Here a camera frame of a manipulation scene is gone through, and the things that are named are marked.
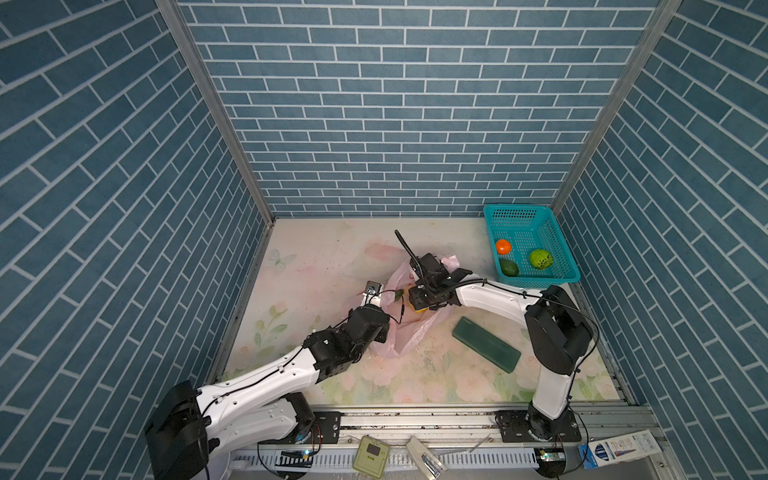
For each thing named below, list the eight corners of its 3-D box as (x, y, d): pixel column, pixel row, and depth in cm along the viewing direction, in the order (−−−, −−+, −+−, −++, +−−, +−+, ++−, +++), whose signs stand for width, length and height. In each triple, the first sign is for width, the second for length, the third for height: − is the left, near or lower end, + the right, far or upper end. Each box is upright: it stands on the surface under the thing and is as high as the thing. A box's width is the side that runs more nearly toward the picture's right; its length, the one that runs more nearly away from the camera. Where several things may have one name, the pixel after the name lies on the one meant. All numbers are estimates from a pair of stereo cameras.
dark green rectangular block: (449, 335, 92) (451, 331, 90) (460, 318, 96) (462, 314, 94) (511, 375, 84) (514, 372, 82) (520, 355, 88) (523, 352, 86)
